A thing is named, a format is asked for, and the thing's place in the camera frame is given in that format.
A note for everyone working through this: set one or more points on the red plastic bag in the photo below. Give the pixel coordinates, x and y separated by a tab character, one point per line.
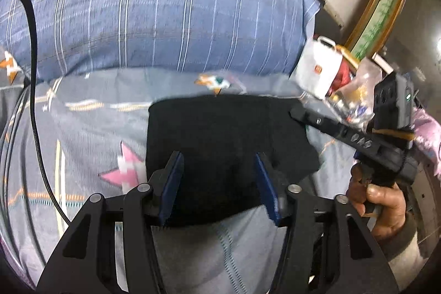
344	73

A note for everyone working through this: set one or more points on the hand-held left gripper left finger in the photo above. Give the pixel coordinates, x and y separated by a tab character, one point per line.
172	185

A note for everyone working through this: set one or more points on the yellow box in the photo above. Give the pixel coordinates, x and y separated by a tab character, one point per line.
348	54

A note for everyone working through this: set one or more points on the person's right hand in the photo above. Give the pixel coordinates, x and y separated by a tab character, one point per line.
386	208

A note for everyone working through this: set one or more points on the grey printed bedsheet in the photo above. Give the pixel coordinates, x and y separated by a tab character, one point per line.
86	128

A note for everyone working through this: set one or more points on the person's right forearm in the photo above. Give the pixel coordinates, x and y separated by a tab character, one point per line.
403	263

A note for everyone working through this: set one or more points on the pink cloth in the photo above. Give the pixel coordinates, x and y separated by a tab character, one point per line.
429	139

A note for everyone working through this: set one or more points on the white paper bag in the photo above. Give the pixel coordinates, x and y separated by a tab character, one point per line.
315	73

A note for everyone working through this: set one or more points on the black pants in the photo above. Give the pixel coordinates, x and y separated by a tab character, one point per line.
213	142

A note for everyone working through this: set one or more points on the gold framed picture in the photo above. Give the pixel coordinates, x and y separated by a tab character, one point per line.
382	8

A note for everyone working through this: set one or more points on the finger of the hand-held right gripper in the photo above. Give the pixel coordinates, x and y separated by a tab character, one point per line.
330	127

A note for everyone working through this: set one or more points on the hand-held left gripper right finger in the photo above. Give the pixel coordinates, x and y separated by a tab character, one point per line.
267	187

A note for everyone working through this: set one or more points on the blue plaid pillow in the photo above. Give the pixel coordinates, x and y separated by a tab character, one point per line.
155	4

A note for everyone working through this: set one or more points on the clear plastic bag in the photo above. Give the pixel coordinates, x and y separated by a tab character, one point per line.
358	97

